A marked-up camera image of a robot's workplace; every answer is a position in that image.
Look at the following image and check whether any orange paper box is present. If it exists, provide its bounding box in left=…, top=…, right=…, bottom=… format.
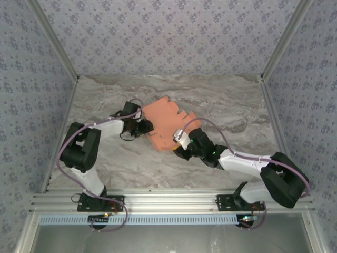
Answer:
left=143, top=96, right=203, bottom=153

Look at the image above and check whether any small black circuit board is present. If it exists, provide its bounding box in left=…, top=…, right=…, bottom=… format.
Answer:
left=88, top=213, right=111, bottom=225
left=238, top=215, right=257, bottom=227

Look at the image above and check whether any grey metal bottom panel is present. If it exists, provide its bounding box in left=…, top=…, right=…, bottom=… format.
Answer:
left=15, top=213, right=324, bottom=253

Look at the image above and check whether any aluminium front frame rail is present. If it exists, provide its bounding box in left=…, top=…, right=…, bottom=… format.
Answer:
left=28, top=188, right=315, bottom=214

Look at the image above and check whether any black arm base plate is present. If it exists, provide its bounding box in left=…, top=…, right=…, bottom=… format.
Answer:
left=77, top=193, right=125, bottom=212
left=216, top=194, right=265, bottom=212

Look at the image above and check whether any light blue slotted cable duct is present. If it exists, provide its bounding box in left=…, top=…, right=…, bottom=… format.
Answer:
left=38, top=213, right=257, bottom=226

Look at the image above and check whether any aluminium table side rail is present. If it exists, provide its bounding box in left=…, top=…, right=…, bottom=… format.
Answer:
left=41, top=77, right=80, bottom=193
left=259, top=75, right=290, bottom=159

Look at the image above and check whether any aluminium frame post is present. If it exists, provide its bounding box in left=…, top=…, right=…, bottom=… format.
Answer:
left=26, top=0, right=80, bottom=82
left=260, top=0, right=314, bottom=80

